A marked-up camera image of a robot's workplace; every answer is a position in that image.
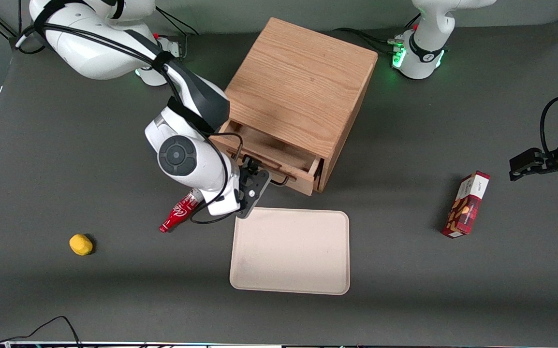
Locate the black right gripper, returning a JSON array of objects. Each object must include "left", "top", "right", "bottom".
[{"left": 235, "top": 155, "right": 271, "bottom": 219}]

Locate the wooden drawer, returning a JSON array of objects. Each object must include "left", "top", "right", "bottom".
[{"left": 210, "top": 119, "right": 323, "bottom": 197}]

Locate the black metal drawer handle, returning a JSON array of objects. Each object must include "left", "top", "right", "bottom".
[{"left": 240, "top": 154, "right": 290, "bottom": 188}]

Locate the wooden drawer cabinet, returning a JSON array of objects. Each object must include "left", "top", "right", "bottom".
[{"left": 216, "top": 17, "right": 379, "bottom": 193}]

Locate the red cookie box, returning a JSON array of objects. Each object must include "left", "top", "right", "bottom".
[{"left": 441, "top": 171, "right": 491, "bottom": 239}]

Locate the red cola bottle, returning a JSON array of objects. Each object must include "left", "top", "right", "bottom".
[{"left": 159, "top": 189, "right": 203, "bottom": 234}]

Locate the beige plastic tray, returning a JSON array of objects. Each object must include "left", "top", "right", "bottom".
[{"left": 229, "top": 207, "right": 351, "bottom": 295}]

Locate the yellow lemon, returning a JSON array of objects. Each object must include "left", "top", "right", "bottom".
[{"left": 69, "top": 234, "right": 94, "bottom": 256}]

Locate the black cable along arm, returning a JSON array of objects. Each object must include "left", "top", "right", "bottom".
[{"left": 15, "top": 23, "right": 244, "bottom": 225}]

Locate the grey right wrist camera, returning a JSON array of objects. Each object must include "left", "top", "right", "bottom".
[{"left": 206, "top": 183, "right": 242, "bottom": 217}]

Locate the black cable at arm base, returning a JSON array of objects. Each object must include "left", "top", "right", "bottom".
[
  {"left": 155, "top": 7, "right": 200, "bottom": 37},
  {"left": 332, "top": 27, "right": 398, "bottom": 54}
]

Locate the black cable on table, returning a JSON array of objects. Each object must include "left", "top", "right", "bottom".
[{"left": 0, "top": 316, "right": 84, "bottom": 348}]

